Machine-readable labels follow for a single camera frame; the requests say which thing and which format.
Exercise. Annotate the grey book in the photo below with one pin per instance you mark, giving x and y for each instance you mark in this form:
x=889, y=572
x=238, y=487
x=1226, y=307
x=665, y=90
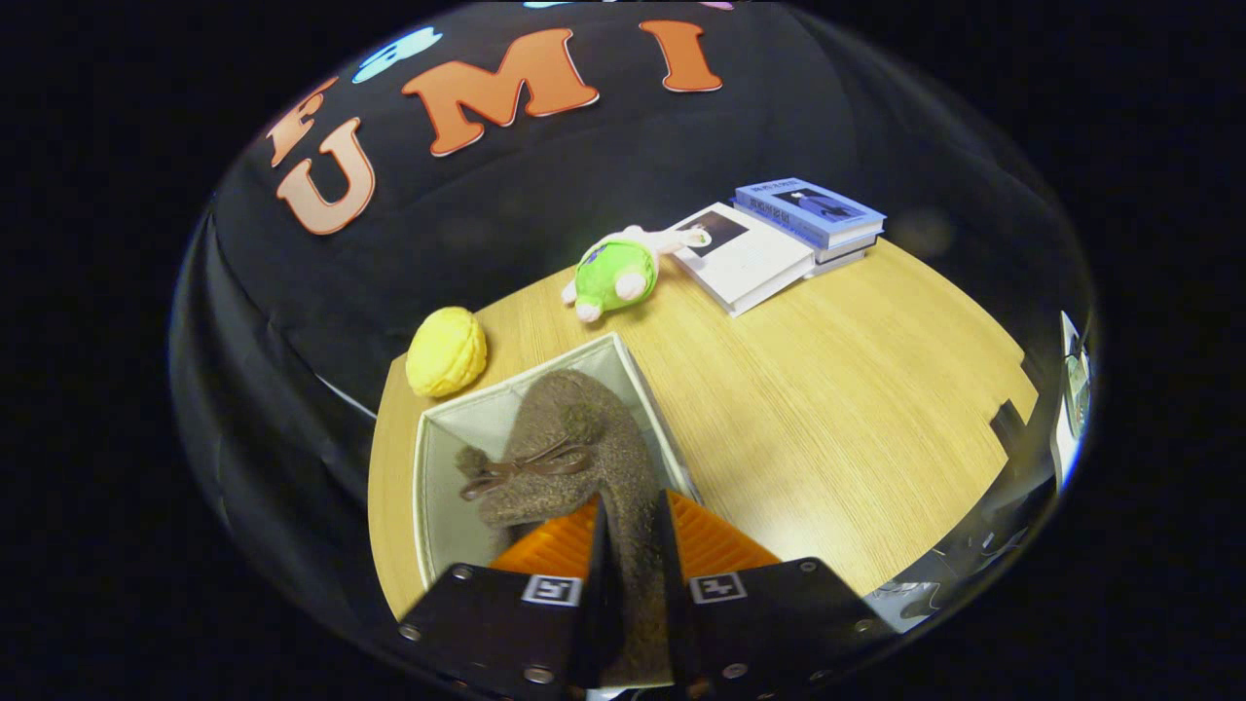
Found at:
x=847, y=255

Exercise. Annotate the white book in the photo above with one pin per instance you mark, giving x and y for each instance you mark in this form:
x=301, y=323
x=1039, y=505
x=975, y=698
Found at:
x=754, y=263

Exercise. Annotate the yellow round plush toy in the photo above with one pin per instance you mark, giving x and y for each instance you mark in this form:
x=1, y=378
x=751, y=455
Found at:
x=446, y=350

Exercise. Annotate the grey lidded fabric storage box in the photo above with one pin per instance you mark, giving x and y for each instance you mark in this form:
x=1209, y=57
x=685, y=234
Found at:
x=467, y=424

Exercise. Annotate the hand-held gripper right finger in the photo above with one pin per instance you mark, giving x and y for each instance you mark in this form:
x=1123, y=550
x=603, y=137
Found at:
x=677, y=613

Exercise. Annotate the blue book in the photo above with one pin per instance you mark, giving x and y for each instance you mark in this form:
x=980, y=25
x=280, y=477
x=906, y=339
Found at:
x=808, y=209

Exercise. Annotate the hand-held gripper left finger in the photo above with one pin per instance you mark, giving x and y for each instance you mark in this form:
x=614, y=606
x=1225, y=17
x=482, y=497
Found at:
x=599, y=604

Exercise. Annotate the green and pink plush toy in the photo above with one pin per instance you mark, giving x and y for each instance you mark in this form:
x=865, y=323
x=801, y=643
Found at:
x=613, y=277

